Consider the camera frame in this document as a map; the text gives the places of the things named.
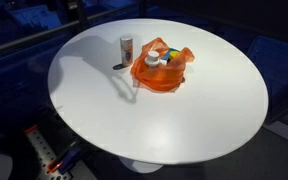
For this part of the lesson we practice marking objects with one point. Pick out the dark metal railing bar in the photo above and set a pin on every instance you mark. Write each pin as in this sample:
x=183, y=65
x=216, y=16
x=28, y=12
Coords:
x=30, y=37

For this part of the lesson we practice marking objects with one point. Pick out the blue and white box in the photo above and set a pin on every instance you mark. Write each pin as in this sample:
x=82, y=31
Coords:
x=166, y=58

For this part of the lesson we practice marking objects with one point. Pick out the orange plastic bag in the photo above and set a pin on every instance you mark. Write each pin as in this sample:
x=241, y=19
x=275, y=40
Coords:
x=160, y=78

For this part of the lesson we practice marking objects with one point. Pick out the white table pedestal base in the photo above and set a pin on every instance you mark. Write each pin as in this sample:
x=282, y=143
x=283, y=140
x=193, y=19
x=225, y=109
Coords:
x=140, y=165

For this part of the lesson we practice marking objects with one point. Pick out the white cylindrical canister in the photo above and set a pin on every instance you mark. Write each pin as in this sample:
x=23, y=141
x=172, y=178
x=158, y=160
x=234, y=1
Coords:
x=126, y=50

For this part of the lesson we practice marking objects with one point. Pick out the white-capped pill bottle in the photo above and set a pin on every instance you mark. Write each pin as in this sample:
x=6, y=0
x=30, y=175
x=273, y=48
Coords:
x=152, y=58

